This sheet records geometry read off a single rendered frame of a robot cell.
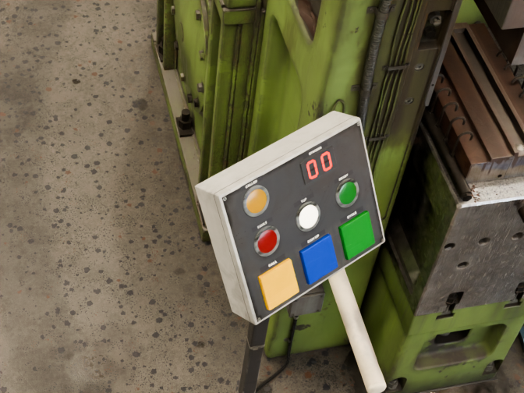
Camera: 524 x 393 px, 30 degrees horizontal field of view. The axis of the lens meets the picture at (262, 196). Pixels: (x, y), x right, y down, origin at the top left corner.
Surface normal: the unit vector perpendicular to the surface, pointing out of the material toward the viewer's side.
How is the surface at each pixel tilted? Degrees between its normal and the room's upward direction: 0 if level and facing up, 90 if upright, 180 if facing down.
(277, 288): 60
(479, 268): 90
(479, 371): 90
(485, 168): 90
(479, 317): 90
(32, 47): 0
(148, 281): 0
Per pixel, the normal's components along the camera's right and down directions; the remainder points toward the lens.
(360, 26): 0.24, 0.77
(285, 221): 0.59, 0.24
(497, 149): 0.10, -0.63
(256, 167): -0.23, -0.87
